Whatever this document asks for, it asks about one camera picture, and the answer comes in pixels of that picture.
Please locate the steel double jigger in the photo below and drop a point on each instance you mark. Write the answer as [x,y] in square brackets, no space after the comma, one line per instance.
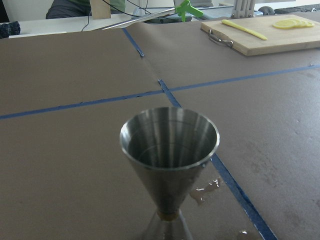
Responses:
[168,147]

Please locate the yellow-green plastic knife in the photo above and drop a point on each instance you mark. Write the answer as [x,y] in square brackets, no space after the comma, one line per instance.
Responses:
[247,30]

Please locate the bamboo cutting board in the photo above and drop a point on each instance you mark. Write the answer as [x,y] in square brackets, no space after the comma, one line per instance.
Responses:
[278,40]

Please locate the black computer mouse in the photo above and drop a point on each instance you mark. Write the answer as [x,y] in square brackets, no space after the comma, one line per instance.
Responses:
[266,10]

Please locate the black keyboard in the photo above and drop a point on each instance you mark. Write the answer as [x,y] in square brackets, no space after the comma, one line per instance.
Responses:
[290,10]

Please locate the reacher grabber stick green handle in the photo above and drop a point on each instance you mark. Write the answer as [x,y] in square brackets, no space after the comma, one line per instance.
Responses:
[181,8]

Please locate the aluminium frame post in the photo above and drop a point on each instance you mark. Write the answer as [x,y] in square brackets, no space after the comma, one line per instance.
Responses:
[243,9]

